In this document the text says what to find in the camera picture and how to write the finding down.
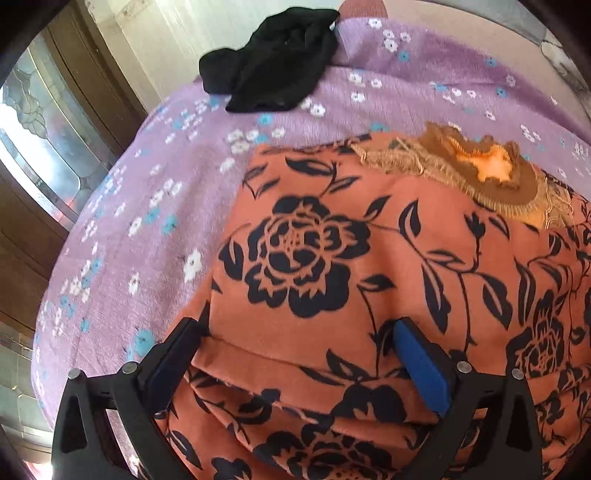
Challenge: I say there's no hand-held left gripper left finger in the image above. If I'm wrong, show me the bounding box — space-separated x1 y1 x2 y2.
52 318 204 480

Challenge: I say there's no purple floral bedsheet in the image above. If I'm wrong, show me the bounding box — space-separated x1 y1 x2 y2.
33 17 591 476

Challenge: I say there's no wooden door with glass panel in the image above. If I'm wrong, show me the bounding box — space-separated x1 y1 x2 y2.
0 4 148 462

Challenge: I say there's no orange black floral garment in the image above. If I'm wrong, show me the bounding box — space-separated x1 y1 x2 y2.
154 133 591 480

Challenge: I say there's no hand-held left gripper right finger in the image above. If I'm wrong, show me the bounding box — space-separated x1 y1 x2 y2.
392 318 543 480

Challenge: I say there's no brown lace garment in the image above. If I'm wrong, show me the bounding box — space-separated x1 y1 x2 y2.
351 121 575 230

